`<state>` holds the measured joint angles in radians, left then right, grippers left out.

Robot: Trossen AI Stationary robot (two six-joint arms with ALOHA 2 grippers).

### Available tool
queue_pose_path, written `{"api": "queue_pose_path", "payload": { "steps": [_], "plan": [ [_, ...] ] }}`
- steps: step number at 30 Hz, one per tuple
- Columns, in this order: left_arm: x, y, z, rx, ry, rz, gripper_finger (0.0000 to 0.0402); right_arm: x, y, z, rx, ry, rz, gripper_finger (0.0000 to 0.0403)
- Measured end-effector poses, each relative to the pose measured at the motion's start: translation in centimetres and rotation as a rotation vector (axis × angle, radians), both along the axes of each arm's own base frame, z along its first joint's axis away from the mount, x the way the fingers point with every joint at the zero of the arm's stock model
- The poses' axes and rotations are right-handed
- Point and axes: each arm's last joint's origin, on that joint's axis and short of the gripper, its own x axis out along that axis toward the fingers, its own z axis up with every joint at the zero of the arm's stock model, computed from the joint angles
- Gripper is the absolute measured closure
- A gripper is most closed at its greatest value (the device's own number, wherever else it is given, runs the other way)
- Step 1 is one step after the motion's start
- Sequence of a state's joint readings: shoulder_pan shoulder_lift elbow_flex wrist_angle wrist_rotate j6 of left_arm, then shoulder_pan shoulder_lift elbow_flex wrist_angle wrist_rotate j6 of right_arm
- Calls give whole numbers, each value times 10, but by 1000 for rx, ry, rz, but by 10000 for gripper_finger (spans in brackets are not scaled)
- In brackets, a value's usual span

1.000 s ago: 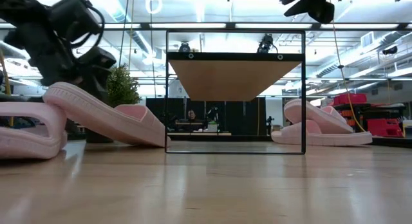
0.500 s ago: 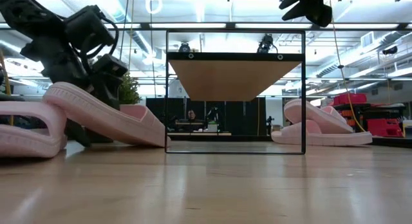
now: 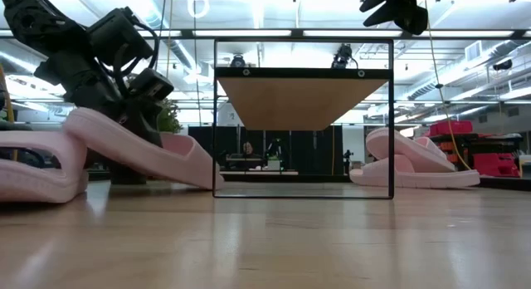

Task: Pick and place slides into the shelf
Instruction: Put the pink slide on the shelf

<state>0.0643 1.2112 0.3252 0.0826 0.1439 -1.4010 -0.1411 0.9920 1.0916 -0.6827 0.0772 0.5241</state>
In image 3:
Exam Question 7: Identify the black storage rack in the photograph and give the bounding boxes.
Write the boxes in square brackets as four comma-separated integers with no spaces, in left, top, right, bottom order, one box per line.
[429,133,524,174]

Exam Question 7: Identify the black plant pot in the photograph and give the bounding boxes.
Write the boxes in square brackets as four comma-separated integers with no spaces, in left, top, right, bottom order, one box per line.
[108,162,147,185]

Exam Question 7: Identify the yellow hanging cable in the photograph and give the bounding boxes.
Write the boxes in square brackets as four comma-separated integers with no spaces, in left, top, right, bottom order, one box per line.
[424,29,474,172]

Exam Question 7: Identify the black ceiling device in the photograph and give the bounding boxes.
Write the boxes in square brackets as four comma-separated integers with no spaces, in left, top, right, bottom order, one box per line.
[492,58,514,72]

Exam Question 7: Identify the silver air duct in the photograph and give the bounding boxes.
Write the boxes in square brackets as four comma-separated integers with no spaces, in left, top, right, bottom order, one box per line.
[408,39,531,101]

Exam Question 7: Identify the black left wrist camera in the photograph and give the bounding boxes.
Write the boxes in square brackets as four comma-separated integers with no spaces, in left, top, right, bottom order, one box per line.
[127,67,176,102]

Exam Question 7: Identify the yellow strap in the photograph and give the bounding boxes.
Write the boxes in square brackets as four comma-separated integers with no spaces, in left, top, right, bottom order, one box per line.
[0,64,18,162]

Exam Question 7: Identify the black partition panels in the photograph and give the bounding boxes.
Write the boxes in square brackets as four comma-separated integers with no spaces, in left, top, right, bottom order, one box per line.
[188,125,344,176]

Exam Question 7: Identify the red storage bin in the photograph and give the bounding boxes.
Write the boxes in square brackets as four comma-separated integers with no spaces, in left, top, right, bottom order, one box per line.
[472,152,521,178]
[428,120,475,137]

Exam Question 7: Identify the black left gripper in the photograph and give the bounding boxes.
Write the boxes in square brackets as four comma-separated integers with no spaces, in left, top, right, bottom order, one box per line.
[35,51,163,148]

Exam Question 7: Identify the black frame wooden shelf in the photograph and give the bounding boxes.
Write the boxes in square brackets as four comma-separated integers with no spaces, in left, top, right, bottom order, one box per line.
[212,37,395,200]

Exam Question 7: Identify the white ceiling vent box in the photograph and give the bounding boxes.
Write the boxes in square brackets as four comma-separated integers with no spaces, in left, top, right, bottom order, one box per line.
[464,40,483,62]

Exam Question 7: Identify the black ceiling camera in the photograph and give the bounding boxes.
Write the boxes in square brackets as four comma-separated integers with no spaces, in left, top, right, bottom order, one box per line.
[330,42,358,70]

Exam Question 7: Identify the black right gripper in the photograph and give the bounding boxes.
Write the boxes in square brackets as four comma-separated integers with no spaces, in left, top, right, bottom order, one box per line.
[358,0,432,36]

